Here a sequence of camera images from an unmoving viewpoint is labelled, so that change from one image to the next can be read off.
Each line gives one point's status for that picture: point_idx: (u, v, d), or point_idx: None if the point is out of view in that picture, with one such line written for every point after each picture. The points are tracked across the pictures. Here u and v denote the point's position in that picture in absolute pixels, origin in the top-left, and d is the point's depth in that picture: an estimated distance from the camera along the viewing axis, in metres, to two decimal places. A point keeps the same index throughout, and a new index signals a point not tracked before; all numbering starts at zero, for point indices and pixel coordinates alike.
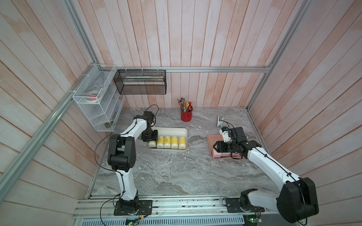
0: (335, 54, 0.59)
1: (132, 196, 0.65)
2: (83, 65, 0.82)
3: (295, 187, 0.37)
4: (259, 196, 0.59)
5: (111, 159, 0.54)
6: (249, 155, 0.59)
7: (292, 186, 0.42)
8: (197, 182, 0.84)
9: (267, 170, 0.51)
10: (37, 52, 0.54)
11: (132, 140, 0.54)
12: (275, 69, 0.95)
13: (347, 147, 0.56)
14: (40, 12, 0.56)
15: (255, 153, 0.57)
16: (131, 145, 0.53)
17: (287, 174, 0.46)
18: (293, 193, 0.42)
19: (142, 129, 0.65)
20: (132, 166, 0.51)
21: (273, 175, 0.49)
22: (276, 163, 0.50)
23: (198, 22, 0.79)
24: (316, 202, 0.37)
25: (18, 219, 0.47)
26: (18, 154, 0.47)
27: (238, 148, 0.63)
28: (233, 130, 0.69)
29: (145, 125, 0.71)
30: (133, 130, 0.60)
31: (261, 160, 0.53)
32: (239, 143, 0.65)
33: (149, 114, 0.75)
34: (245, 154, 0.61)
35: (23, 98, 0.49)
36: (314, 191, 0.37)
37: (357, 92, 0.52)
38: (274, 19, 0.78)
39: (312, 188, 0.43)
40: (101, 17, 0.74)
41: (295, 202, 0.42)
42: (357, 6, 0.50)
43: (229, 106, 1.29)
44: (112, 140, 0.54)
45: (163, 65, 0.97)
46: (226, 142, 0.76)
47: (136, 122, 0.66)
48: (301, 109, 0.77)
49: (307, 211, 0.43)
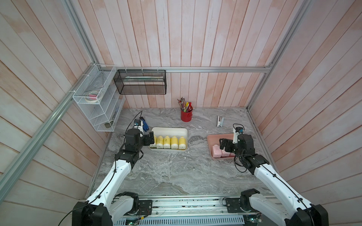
0: (335, 54, 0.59)
1: (130, 206, 0.65)
2: (83, 65, 0.82)
3: (307, 216, 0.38)
4: (260, 204, 0.59)
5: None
6: (257, 171, 0.57)
7: (304, 214, 0.40)
8: (197, 182, 0.84)
9: (276, 190, 0.49)
10: (37, 52, 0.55)
11: (101, 213, 0.39)
12: (275, 69, 0.95)
13: (347, 147, 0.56)
14: (39, 11, 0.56)
15: (263, 170, 0.54)
16: (99, 220, 0.39)
17: (298, 200, 0.44)
18: (305, 221, 0.40)
19: (123, 176, 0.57)
20: None
21: (283, 201, 0.47)
22: (286, 186, 0.48)
23: (198, 22, 0.79)
24: None
25: (18, 219, 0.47)
26: (18, 154, 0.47)
27: (244, 163, 0.61)
28: (241, 140, 0.64)
29: (128, 167, 0.56)
30: (107, 189, 0.45)
31: (269, 180, 0.51)
32: (247, 158, 0.61)
33: (130, 140, 0.61)
34: (252, 170, 0.59)
35: (23, 98, 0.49)
36: (327, 220, 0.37)
37: (357, 92, 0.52)
38: (274, 19, 0.78)
39: (324, 216, 0.41)
40: (101, 17, 0.74)
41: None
42: (357, 6, 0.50)
43: (229, 106, 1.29)
44: (78, 212, 0.39)
45: (163, 65, 0.97)
46: (234, 142, 0.73)
47: (115, 171, 0.51)
48: (301, 109, 0.77)
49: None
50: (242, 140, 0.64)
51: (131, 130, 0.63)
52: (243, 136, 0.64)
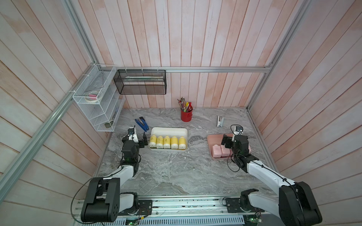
0: (335, 54, 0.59)
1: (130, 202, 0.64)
2: (83, 66, 0.82)
3: (290, 190, 0.43)
4: (259, 198, 0.59)
5: (86, 213, 0.41)
6: (249, 167, 0.62)
7: (287, 189, 0.44)
8: (197, 182, 0.84)
9: (265, 177, 0.54)
10: (37, 52, 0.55)
11: (117, 181, 0.46)
12: (275, 69, 0.95)
13: (347, 147, 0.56)
14: (39, 11, 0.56)
15: (254, 165, 0.60)
16: (115, 187, 0.45)
17: (283, 180, 0.48)
18: (289, 195, 0.43)
19: (127, 175, 0.61)
20: (112, 219, 0.44)
21: (272, 187, 0.50)
22: (272, 171, 0.53)
23: (198, 22, 0.79)
24: (317, 207, 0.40)
25: (18, 219, 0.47)
26: (19, 154, 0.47)
27: (238, 162, 0.67)
28: (238, 141, 0.68)
29: (131, 171, 0.64)
30: (118, 173, 0.52)
31: (259, 170, 0.57)
32: (241, 159, 0.67)
33: (127, 153, 0.67)
34: (244, 169, 0.65)
35: (23, 98, 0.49)
36: (311, 194, 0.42)
37: (357, 92, 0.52)
38: (274, 19, 0.77)
39: (308, 191, 0.44)
40: (101, 17, 0.74)
41: (293, 207, 0.42)
42: (357, 6, 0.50)
43: (229, 106, 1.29)
44: (94, 184, 0.45)
45: (163, 65, 0.97)
46: (233, 140, 0.78)
47: (123, 167, 0.60)
48: (301, 109, 0.77)
49: (313, 221, 0.42)
50: (239, 141, 0.68)
51: (127, 144, 0.68)
52: (240, 138, 0.68)
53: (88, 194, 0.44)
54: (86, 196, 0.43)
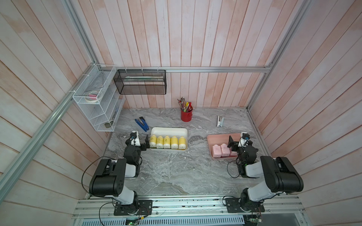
0: (335, 54, 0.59)
1: (129, 200, 0.63)
2: (83, 65, 0.82)
3: (269, 158, 0.53)
4: (257, 187, 0.60)
5: (94, 181, 0.46)
6: (247, 171, 0.69)
7: (267, 157, 0.53)
8: (197, 182, 0.84)
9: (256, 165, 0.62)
10: (37, 52, 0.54)
11: (124, 160, 0.53)
12: (275, 69, 0.95)
13: (347, 147, 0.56)
14: (40, 12, 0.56)
15: (250, 166, 0.68)
16: (123, 165, 0.52)
17: None
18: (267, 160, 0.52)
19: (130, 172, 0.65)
20: (117, 192, 0.47)
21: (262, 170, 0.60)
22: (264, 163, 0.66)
23: (198, 22, 0.79)
24: (296, 173, 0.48)
25: (18, 219, 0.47)
26: (18, 154, 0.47)
27: (239, 169, 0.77)
28: (245, 154, 0.73)
29: (133, 172, 0.68)
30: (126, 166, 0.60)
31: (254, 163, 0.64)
32: (242, 167, 0.74)
33: (127, 157, 0.70)
34: (244, 175, 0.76)
35: (23, 98, 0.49)
36: (290, 164, 0.51)
37: (357, 92, 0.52)
38: (274, 19, 0.78)
39: (287, 162, 0.52)
40: (101, 17, 0.74)
41: (272, 169, 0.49)
42: (357, 6, 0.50)
43: (229, 106, 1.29)
44: (104, 160, 0.52)
45: (163, 65, 0.97)
46: (239, 145, 0.83)
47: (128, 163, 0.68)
48: (301, 109, 0.77)
49: (294, 185, 0.46)
50: (246, 154, 0.73)
51: (128, 149, 0.71)
52: (249, 151, 0.71)
53: (99, 167, 0.50)
54: (96, 168, 0.49)
